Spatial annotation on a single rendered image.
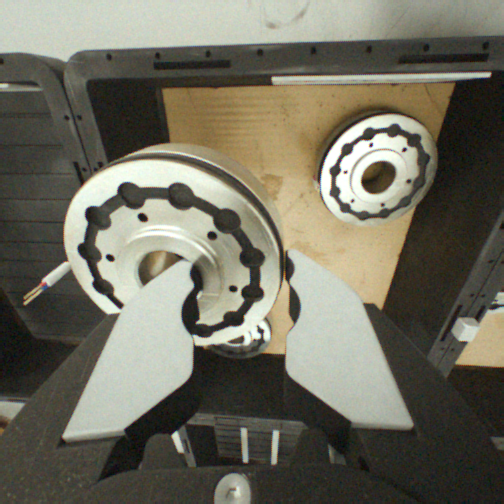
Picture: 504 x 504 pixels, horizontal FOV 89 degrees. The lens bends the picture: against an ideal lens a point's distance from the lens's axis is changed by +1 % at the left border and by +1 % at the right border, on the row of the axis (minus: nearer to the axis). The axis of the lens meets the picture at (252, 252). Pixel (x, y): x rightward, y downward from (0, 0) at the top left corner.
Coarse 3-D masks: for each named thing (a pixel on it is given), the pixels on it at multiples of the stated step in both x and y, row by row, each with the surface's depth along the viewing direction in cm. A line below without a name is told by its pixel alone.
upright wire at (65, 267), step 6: (66, 264) 12; (54, 270) 12; (60, 270) 12; (66, 270) 12; (48, 276) 12; (54, 276) 12; (60, 276) 12; (42, 282) 11; (48, 282) 11; (54, 282) 12; (36, 288) 11; (42, 288) 11; (30, 294) 11; (36, 294) 11; (30, 300) 11
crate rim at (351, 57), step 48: (144, 48) 14; (192, 48) 14; (240, 48) 14; (288, 48) 14; (336, 48) 14; (384, 48) 14; (432, 48) 13; (480, 48) 13; (96, 144) 17; (480, 240) 19; (480, 288) 21; (432, 336) 24
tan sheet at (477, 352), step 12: (480, 324) 35; (492, 324) 35; (480, 336) 36; (492, 336) 36; (468, 348) 38; (480, 348) 38; (492, 348) 37; (468, 360) 39; (480, 360) 39; (492, 360) 39
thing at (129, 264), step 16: (128, 240) 11; (144, 240) 11; (160, 240) 10; (176, 240) 10; (192, 240) 11; (128, 256) 11; (144, 256) 11; (192, 256) 11; (208, 256) 11; (128, 272) 11; (208, 272) 11; (224, 272) 12; (128, 288) 12; (208, 288) 12; (208, 304) 12
